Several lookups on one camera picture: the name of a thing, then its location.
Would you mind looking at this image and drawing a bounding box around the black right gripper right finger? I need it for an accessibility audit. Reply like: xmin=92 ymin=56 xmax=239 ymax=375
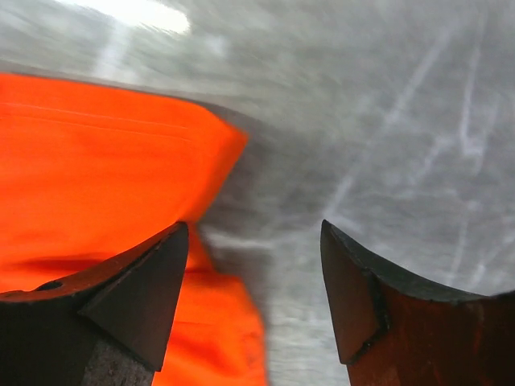
xmin=320 ymin=221 xmax=514 ymax=386

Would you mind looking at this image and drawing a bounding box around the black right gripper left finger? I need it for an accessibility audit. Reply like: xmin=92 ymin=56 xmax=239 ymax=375
xmin=1 ymin=223 xmax=188 ymax=385

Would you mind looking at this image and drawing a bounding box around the orange t shirt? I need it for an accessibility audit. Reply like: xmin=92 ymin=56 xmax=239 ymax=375
xmin=1 ymin=74 xmax=267 ymax=385

